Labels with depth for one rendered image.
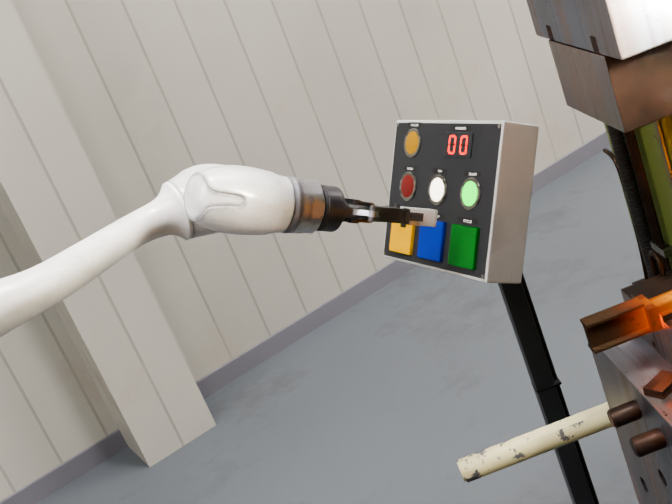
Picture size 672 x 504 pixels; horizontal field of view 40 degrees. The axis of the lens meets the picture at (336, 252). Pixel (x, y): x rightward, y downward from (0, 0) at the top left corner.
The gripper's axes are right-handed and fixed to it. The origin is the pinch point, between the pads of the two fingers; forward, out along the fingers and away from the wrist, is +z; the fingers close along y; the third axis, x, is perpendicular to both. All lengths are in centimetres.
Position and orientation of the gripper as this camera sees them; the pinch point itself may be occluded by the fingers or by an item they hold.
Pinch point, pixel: (418, 216)
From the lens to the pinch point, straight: 160.0
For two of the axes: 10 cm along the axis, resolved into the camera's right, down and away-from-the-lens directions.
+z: 8.7, 0.6, 4.9
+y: 4.8, 1.2, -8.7
